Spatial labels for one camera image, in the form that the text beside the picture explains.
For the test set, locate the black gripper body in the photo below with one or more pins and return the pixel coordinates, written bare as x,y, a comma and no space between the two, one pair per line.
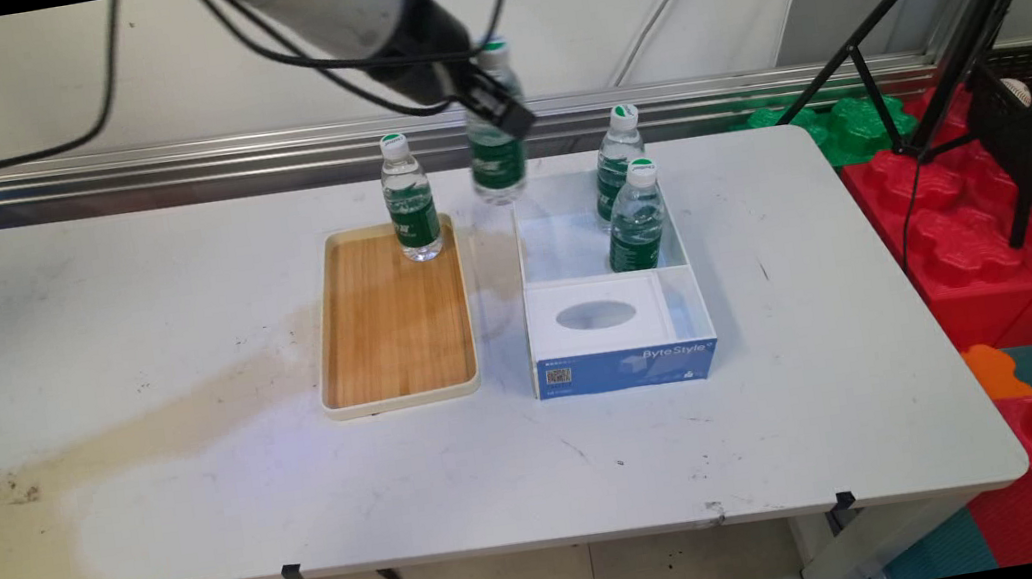
422,50

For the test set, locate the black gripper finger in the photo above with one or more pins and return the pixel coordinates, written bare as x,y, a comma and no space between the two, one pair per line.
498,105

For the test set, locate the green label water bottle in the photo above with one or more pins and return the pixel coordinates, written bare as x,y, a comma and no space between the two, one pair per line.
637,227
497,166
412,208
615,164

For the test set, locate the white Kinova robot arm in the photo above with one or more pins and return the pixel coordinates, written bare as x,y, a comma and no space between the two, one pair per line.
314,0

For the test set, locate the white insert with oval hole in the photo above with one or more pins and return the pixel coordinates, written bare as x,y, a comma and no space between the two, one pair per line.
597,329

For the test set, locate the bamboo tray with cream rim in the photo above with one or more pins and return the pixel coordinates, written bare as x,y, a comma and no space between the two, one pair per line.
392,327

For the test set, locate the blue and white cardboard box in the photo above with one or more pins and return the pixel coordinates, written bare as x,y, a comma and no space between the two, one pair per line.
628,367

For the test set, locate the green foam block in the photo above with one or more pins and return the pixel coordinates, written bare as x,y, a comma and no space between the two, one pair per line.
842,132

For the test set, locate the large red foam block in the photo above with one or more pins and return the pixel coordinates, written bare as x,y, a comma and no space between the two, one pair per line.
967,266

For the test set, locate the white round ball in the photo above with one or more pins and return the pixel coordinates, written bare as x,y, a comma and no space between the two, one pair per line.
1016,92

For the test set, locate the orange foam piece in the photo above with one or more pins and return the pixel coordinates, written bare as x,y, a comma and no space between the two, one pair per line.
992,369

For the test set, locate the grey table leg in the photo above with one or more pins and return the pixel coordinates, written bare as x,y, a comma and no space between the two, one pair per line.
865,548

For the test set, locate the silver metal wall rail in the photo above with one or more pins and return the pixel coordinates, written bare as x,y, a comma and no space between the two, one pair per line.
155,164

